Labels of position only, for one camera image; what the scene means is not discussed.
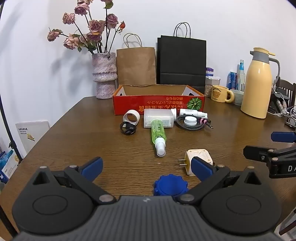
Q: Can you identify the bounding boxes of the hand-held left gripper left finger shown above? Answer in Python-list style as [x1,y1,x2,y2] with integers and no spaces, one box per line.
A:
[32,157,117,205]

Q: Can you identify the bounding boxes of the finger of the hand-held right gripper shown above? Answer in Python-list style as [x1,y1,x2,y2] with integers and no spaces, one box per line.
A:
[271,132,296,142]
[243,146,280,165]

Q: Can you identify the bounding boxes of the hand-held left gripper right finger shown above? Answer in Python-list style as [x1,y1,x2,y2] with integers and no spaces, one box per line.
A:
[178,156,263,205]

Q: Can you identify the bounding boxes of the white power adapter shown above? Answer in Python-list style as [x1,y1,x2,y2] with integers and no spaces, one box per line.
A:
[178,149,213,177]

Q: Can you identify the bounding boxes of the blue gear-shaped lid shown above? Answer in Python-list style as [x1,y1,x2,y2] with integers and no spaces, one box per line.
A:
[154,175,189,197]

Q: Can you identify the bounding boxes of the braided black cable coil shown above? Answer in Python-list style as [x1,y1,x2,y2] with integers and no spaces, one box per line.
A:
[176,115,214,132]

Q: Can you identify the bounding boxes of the black usb cable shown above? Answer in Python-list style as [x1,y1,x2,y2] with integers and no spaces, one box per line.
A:
[120,121,136,135]

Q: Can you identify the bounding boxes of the green spray bottle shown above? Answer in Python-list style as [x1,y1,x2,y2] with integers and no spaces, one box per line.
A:
[150,119,167,157]

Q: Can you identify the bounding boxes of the small white dropper bottle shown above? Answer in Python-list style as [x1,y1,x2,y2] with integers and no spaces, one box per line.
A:
[180,108,208,118]

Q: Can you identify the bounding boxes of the white tape roll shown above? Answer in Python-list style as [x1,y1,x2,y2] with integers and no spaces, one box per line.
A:
[122,110,140,127]

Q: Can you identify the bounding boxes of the large white pill bottle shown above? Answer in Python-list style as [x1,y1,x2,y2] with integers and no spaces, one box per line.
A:
[143,109,177,128]

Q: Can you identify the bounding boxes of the red cardboard box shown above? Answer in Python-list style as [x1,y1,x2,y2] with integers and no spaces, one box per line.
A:
[112,85,206,115]

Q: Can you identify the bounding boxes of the dark wooden chair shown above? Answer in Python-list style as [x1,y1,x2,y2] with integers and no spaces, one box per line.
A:
[275,76,296,112]

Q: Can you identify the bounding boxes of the yellow thermos jug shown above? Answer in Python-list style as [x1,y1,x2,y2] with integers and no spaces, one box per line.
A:
[240,47,281,119]

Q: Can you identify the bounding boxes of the white bowl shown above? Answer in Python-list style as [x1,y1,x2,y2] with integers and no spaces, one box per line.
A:
[230,89,244,106]

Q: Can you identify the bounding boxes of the yellow bear mug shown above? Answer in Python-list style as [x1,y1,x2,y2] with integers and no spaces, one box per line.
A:
[210,85,235,103]

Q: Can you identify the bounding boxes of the white booklet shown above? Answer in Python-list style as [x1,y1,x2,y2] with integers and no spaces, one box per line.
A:
[15,120,50,158]

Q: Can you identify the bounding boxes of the clear glass bottle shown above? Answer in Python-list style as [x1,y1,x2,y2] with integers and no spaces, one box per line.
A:
[237,60,246,91]

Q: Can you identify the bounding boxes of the blue drink can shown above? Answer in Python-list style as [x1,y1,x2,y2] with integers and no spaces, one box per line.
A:
[226,71,238,90]

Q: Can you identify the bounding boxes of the clear oat container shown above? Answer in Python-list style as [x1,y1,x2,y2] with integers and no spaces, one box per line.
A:
[205,75,221,97]

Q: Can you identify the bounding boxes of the blue and white box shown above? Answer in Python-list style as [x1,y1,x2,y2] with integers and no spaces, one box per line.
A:
[0,149,19,180]

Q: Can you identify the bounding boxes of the black light stand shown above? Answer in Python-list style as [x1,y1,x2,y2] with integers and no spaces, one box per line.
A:
[0,93,23,238]

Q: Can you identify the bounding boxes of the purple marbled vase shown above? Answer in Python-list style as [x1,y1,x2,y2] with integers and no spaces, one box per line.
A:
[92,52,118,100]

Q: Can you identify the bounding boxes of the brown paper bag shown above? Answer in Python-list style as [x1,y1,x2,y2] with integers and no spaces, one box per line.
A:
[116,33,157,87]

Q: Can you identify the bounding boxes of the black paper bag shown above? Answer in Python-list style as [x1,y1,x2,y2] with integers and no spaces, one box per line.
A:
[157,22,207,93]

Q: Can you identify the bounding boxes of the dried pink roses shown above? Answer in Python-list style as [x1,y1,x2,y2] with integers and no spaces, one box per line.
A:
[47,0,126,55]

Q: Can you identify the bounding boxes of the white cable bundle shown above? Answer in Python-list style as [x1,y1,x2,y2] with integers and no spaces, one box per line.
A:
[268,91,296,129]

